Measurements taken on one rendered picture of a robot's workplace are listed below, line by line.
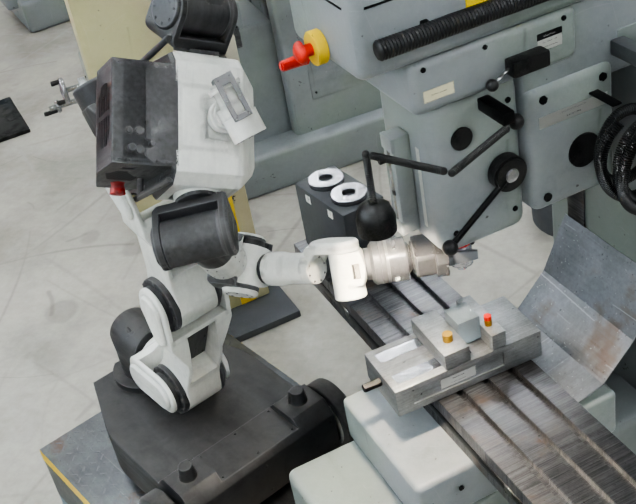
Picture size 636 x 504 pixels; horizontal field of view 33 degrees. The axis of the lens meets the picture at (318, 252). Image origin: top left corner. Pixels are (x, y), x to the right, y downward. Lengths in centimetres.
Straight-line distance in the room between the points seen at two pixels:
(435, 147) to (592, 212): 63
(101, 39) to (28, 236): 171
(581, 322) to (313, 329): 174
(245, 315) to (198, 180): 213
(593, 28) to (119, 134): 87
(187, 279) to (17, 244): 259
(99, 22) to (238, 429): 142
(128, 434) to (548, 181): 141
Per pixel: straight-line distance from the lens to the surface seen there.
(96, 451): 322
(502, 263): 425
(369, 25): 174
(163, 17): 212
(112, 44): 361
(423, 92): 184
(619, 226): 240
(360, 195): 263
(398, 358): 233
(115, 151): 201
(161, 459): 287
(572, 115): 205
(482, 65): 189
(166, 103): 206
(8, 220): 528
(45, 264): 486
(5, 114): 629
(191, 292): 256
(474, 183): 201
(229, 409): 295
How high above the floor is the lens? 251
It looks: 34 degrees down
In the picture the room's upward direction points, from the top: 11 degrees counter-clockwise
